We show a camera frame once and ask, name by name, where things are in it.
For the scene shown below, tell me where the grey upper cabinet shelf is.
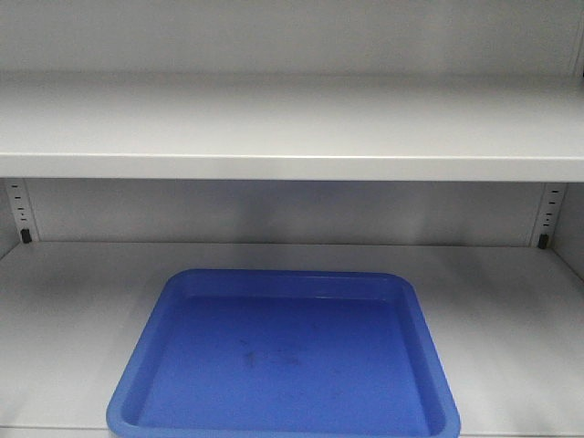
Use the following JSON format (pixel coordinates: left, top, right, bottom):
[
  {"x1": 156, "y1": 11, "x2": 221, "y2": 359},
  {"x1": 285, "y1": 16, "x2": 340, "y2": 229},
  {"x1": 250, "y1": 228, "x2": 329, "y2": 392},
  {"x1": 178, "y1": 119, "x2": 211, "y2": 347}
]
[{"x1": 1, "y1": 73, "x2": 583, "y2": 183}]

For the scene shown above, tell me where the blue plastic tray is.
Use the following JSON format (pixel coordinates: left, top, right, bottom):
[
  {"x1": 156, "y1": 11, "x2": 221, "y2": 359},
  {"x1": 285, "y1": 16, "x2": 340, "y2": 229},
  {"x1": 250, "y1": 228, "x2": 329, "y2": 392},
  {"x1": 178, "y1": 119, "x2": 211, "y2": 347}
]
[{"x1": 106, "y1": 269, "x2": 461, "y2": 437}]

